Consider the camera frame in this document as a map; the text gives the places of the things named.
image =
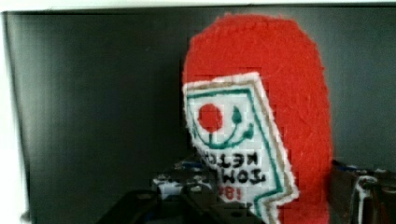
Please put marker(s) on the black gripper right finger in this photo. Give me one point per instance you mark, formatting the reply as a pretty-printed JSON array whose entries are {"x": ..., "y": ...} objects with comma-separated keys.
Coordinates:
[{"x": 362, "y": 196}]

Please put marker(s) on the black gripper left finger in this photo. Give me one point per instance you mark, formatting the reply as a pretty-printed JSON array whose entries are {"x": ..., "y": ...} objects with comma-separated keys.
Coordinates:
[{"x": 170, "y": 183}]

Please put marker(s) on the red plush ketchup bottle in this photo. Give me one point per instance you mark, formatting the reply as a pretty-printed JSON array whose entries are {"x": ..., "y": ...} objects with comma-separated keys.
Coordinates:
[{"x": 257, "y": 108}]

